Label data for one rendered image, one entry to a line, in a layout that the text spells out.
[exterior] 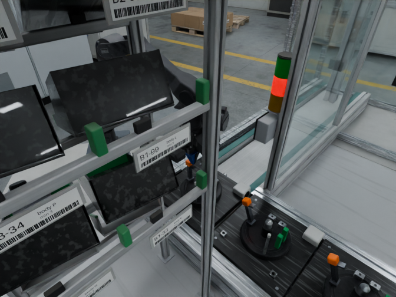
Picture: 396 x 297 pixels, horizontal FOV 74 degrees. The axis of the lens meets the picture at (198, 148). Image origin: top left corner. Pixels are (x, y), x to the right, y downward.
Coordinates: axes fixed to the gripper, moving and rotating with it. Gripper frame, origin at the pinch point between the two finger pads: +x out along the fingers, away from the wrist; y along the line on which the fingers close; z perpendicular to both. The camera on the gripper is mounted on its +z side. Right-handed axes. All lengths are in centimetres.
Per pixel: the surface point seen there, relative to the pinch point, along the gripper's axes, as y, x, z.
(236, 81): 263, 109, -176
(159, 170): -26.7, -23.8, 20.0
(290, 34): 81, -19, -15
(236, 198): 5.8, 13.8, 14.0
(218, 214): -3.2, 13.8, 14.1
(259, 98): 240, 110, -120
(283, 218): 9.7, 14.0, 29.5
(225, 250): -11.1, 13.9, 23.8
